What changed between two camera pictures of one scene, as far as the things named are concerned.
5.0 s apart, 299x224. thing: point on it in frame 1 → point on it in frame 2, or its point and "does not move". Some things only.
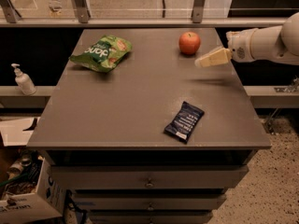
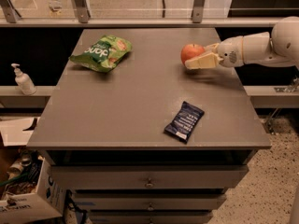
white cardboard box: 49,202 does not move
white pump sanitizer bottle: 23,81 does not move
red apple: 189,42 → 191,50
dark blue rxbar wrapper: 185,122 does not move
